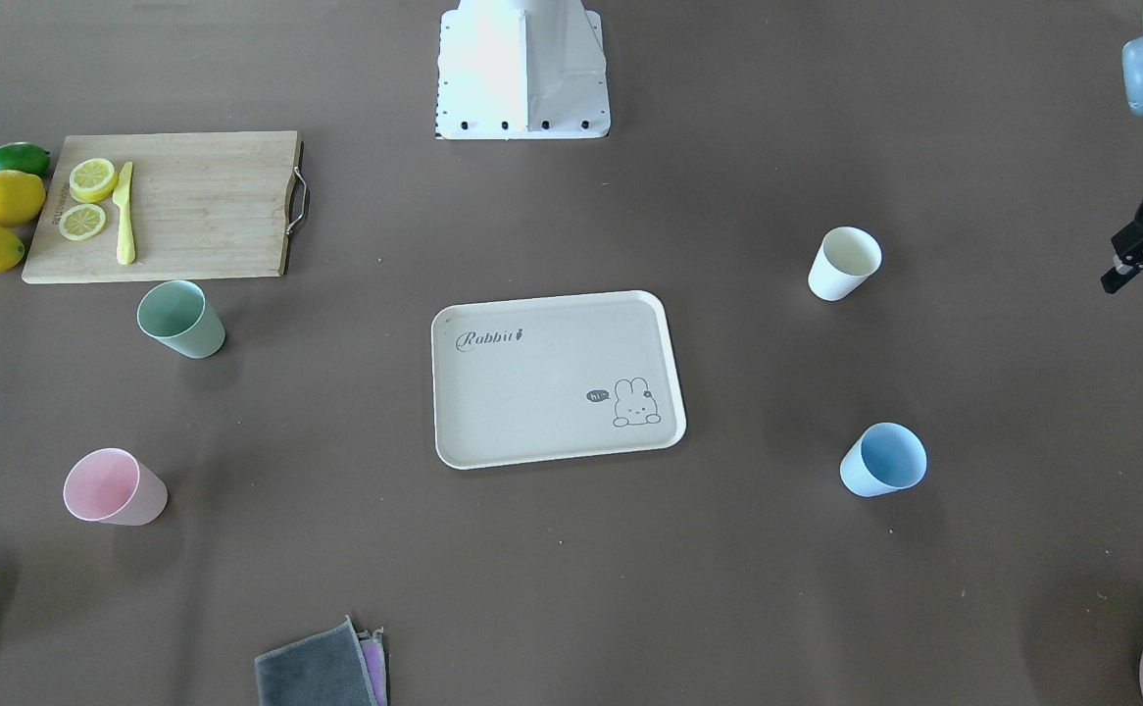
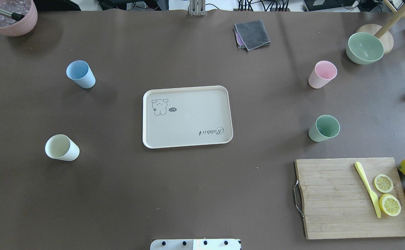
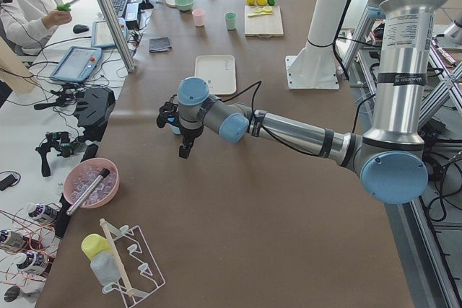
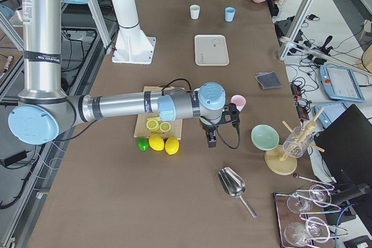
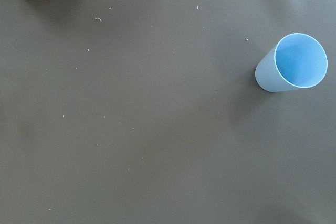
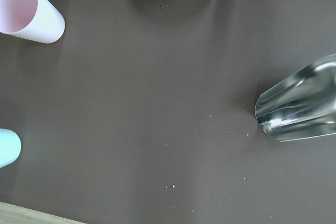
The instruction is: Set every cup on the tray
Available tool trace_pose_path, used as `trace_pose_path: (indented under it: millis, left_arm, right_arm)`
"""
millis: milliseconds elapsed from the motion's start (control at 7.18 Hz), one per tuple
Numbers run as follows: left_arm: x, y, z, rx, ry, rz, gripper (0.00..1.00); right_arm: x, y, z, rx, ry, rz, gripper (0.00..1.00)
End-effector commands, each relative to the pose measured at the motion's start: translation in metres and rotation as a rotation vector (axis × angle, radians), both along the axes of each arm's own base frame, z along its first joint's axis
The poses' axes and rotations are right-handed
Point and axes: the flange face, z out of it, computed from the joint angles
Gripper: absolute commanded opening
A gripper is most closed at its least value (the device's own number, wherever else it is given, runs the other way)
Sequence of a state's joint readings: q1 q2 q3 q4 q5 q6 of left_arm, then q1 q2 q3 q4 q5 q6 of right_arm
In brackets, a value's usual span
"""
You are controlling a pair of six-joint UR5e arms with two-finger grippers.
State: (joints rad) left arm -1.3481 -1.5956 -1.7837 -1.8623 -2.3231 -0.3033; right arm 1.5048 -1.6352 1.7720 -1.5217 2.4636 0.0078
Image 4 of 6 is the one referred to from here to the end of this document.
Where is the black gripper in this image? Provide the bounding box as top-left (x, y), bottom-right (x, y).
top-left (201, 118), bottom-right (217, 148)

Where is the cream white cup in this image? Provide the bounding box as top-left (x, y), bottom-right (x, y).
top-left (189, 4), bottom-right (201, 20)

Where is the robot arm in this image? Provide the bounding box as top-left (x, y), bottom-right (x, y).
top-left (8, 0), bottom-right (226, 145)

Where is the cream rabbit tray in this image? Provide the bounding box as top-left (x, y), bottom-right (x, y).
top-left (194, 35), bottom-right (230, 66)

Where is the wine glass rack tray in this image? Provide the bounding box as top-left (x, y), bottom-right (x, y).
top-left (273, 193), bottom-right (331, 247)

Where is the whole yellow lemon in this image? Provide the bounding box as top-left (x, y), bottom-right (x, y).
top-left (148, 134), bottom-right (165, 151)
top-left (164, 136), bottom-right (180, 155)

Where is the metal scoop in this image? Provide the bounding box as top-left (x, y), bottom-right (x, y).
top-left (217, 167), bottom-right (257, 218)

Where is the lemon half slice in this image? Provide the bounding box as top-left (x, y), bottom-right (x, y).
top-left (146, 118), bottom-right (160, 132)
top-left (159, 121), bottom-right (171, 133)

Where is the pink cup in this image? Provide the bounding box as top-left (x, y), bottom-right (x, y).
top-left (231, 95), bottom-right (246, 112)

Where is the green bowl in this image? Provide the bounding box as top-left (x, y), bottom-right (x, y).
top-left (251, 124), bottom-right (280, 151)

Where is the wooden cup tree stand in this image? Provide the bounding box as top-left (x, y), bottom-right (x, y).
top-left (264, 108), bottom-right (325, 175)

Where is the green lime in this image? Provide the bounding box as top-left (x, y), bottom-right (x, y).
top-left (137, 138), bottom-right (149, 151)

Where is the wooden cutting board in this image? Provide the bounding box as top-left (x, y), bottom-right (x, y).
top-left (133, 85), bottom-right (184, 140)

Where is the grey folded cloth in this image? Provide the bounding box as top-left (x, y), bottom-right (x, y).
top-left (255, 71), bottom-right (282, 89)

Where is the clear textured glass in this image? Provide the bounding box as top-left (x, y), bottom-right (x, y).
top-left (282, 127), bottom-right (315, 158)

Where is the blue teach pendant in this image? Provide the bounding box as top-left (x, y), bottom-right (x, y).
top-left (319, 65), bottom-right (365, 102)
top-left (314, 101), bottom-right (349, 129)

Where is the blue cup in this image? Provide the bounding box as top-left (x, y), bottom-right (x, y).
top-left (224, 7), bottom-right (235, 22)

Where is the black monitor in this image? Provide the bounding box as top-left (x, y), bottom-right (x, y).
top-left (315, 105), bottom-right (371, 185)

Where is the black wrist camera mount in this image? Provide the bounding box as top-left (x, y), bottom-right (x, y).
top-left (220, 103), bottom-right (240, 124)

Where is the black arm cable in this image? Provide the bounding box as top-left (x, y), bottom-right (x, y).
top-left (158, 78), bottom-right (241, 149)

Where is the aluminium frame post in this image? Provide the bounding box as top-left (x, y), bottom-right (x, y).
top-left (278, 0), bottom-right (314, 62)

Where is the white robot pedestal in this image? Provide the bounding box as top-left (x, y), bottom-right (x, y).
top-left (112, 0), bottom-right (156, 65)

